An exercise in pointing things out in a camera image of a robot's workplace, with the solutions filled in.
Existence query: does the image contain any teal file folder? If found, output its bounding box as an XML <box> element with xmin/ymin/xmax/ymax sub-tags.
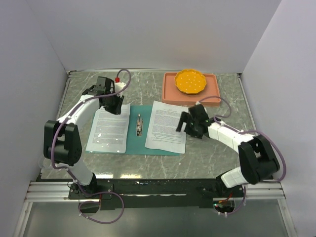
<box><xmin>85</xmin><ymin>105</ymin><xmax>181</xmax><ymax>157</ymax></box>

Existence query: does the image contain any printed paper sheet bottom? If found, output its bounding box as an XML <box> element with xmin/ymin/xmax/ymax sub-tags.
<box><xmin>145</xmin><ymin>101</ymin><xmax>188</xmax><ymax>154</ymax></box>

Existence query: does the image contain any printed paper sheet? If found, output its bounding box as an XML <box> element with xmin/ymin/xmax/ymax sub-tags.
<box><xmin>145</xmin><ymin>101</ymin><xmax>188</xmax><ymax>154</ymax></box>
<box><xmin>86</xmin><ymin>104</ymin><xmax>130</xmax><ymax>154</ymax></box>

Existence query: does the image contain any printed paper sheet top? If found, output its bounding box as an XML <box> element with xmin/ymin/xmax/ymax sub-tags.
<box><xmin>86</xmin><ymin>104</ymin><xmax>130</xmax><ymax>154</ymax></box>

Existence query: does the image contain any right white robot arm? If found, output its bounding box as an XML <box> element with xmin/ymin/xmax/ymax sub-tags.
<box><xmin>176</xmin><ymin>104</ymin><xmax>280</xmax><ymax>197</ymax></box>

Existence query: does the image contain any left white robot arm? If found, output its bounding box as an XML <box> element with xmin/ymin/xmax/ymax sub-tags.
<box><xmin>43</xmin><ymin>77</ymin><xmax>126</xmax><ymax>198</ymax></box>

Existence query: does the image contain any silver folder clip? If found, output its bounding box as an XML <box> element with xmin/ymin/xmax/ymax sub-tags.
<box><xmin>136</xmin><ymin>114</ymin><xmax>143</xmax><ymax>136</ymax></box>

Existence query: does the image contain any pink rectangular tray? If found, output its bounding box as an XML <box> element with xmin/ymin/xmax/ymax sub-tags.
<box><xmin>161</xmin><ymin>70</ymin><xmax>221</xmax><ymax>107</ymax></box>

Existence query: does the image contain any orange dotted plate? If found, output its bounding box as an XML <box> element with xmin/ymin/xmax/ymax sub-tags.
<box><xmin>174</xmin><ymin>69</ymin><xmax>207</xmax><ymax>95</ymax></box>

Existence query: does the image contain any clear glass cup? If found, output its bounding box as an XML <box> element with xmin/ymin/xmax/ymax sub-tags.
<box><xmin>38</xmin><ymin>157</ymin><xmax>61</xmax><ymax>171</ymax></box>

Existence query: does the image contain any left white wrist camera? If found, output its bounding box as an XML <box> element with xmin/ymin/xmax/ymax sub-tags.
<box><xmin>115</xmin><ymin>77</ymin><xmax>126</xmax><ymax>97</ymax></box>

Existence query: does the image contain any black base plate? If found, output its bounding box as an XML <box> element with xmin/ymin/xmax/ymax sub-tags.
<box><xmin>68</xmin><ymin>179</ymin><xmax>244</xmax><ymax>210</ymax></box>

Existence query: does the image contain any aluminium frame rail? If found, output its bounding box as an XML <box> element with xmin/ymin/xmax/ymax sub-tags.
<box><xmin>24</xmin><ymin>179</ymin><xmax>285</xmax><ymax>202</ymax></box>

